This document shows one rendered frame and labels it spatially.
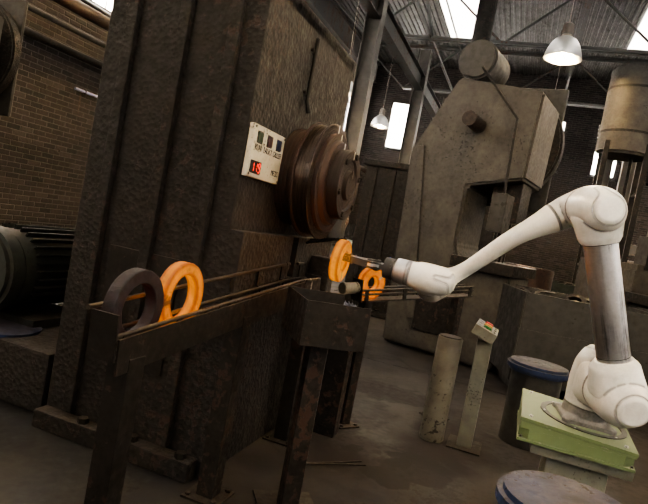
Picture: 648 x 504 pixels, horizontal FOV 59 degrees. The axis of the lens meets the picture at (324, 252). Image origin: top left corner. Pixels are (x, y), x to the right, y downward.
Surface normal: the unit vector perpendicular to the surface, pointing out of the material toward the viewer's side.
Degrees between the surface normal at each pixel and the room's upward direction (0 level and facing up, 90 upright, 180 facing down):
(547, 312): 90
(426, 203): 90
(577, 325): 90
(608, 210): 88
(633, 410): 100
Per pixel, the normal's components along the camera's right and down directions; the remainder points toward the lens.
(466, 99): -0.54, -0.06
